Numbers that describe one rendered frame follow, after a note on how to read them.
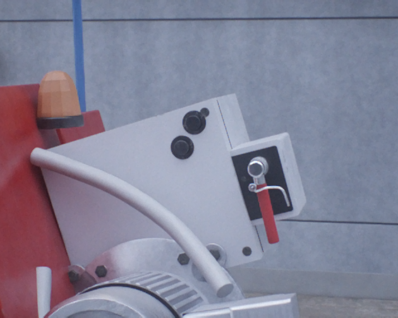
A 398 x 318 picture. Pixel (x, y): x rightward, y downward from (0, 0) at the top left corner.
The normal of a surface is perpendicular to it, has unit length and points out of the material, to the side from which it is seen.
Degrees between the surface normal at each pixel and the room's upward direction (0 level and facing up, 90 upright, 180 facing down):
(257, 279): 90
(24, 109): 71
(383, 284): 90
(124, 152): 90
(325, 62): 90
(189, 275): 81
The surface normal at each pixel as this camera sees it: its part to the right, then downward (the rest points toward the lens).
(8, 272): 0.92, -0.31
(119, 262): -0.19, -0.05
